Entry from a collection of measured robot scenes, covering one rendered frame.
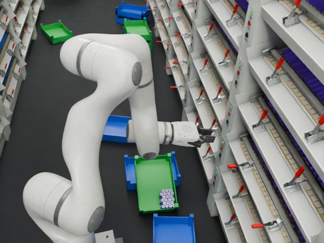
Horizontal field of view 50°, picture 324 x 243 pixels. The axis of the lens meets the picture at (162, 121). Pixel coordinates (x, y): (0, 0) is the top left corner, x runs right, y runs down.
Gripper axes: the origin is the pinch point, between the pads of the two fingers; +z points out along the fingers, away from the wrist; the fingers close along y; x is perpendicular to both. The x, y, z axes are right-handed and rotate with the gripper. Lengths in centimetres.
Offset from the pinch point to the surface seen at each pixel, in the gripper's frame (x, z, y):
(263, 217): 8.4, 14.2, -31.5
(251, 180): 7.6, 15.6, -15.6
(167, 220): 63, -1, 5
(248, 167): 6.2, 15.9, -10.3
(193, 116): 46, 23, 71
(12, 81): 65, -94, 121
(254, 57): -32.1, 9.2, 6.4
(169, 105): 62, 17, 104
